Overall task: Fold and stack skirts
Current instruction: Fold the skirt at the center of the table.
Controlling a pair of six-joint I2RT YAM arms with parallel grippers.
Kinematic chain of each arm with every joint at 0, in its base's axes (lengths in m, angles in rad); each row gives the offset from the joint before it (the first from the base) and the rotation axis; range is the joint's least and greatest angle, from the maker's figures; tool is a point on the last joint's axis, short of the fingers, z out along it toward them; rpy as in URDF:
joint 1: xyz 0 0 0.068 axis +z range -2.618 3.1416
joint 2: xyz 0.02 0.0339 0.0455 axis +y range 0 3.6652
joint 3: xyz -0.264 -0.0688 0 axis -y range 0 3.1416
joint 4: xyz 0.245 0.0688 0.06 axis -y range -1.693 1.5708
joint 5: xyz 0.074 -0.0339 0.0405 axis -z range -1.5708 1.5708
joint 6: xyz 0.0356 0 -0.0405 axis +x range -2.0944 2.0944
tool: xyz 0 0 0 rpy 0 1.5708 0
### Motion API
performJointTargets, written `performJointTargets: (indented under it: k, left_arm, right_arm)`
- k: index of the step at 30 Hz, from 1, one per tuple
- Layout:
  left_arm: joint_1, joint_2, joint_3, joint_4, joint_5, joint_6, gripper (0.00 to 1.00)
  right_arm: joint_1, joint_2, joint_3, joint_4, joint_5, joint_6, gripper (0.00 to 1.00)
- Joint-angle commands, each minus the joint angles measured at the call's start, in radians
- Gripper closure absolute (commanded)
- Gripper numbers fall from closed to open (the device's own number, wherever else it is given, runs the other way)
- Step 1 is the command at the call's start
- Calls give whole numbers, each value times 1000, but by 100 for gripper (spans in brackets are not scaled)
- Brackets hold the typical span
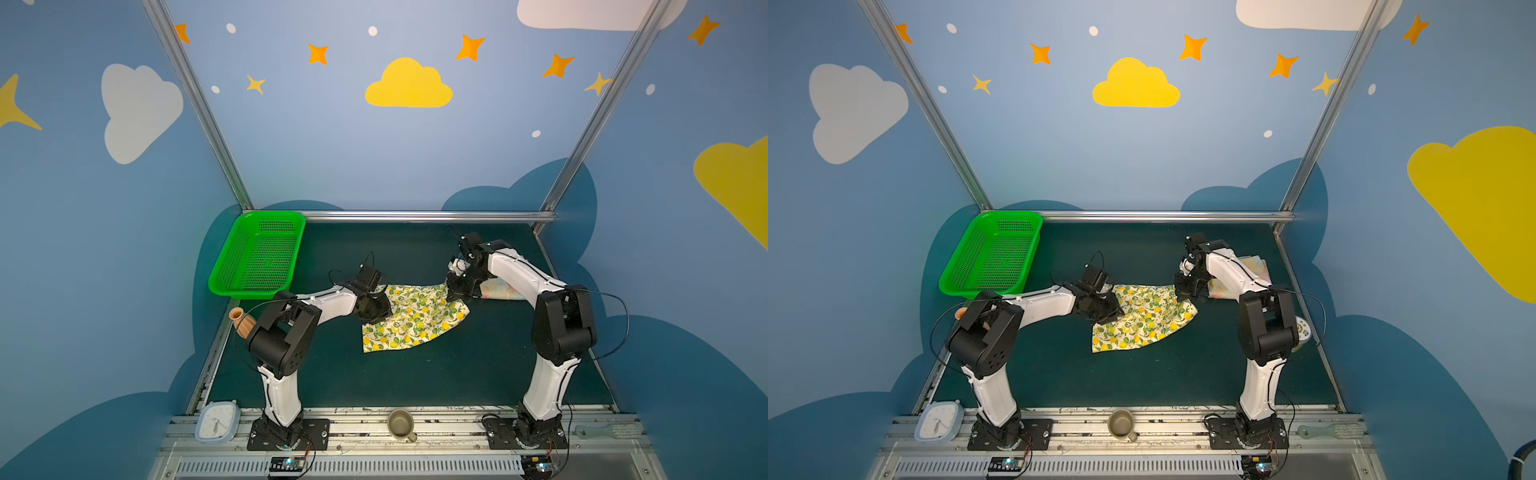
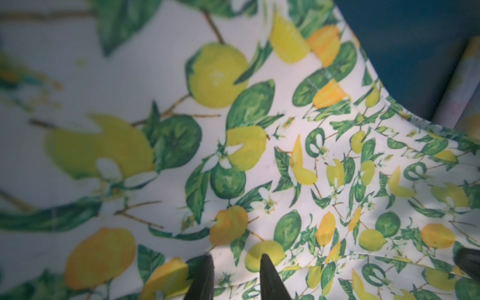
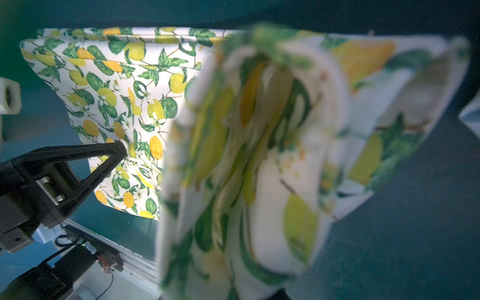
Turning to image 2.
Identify pastel floral skirt pink flowers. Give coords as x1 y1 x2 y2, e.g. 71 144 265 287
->
432 36 480 140

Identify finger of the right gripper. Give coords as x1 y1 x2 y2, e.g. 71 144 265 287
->
454 247 480 283

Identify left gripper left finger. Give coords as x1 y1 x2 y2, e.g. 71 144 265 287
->
183 255 215 300

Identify lemon print skirt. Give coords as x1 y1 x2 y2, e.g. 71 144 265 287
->
1 1 480 300

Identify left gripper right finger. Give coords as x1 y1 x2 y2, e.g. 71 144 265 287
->
259 254 292 300

